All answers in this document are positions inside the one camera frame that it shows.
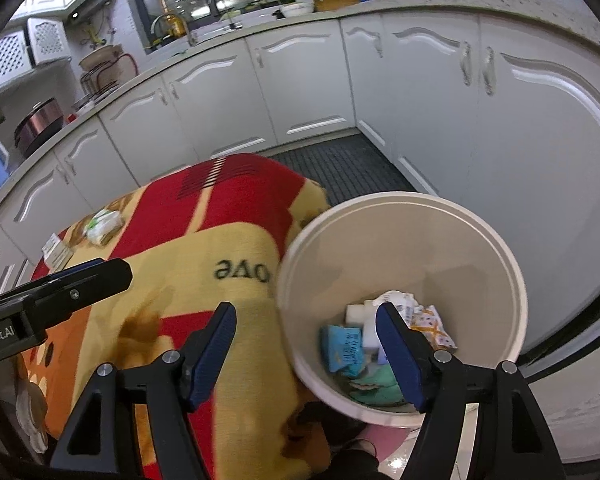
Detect white perforated wall cabinets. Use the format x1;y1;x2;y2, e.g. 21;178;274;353
0;0;111;96

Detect dark red rice cooker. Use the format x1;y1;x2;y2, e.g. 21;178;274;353
12;97;63;156

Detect white foam block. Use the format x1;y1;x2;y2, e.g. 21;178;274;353
345;300;381;350

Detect black floor mat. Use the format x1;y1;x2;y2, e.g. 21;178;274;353
260;132;421;208

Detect yellow oil bottle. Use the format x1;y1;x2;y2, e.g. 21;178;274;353
152;12;188;43

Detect small flat box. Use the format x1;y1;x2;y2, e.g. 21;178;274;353
41;234;73;267

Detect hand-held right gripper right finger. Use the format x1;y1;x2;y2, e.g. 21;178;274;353
375;302;566;480

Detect red yellow printed blanket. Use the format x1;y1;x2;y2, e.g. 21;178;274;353
17;154;333;480

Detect cream plastic bin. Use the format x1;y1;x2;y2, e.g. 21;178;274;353
275;191;529;428

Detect white kitchen base cabinets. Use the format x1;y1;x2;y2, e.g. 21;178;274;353
0;10;600;356

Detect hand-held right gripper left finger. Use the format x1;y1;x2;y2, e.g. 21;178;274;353
50;301;238;480

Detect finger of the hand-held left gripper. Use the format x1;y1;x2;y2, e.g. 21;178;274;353
22;258;133;333

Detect blue snack packet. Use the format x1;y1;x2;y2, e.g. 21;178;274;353
321;324;368;373

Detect green white wipes packet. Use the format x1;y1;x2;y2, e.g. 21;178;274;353
85;209;123;246

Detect green crumpled packet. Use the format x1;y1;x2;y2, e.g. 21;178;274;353
350;362;411;408

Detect orange patterned packet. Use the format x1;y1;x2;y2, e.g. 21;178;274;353
410;305;458;351

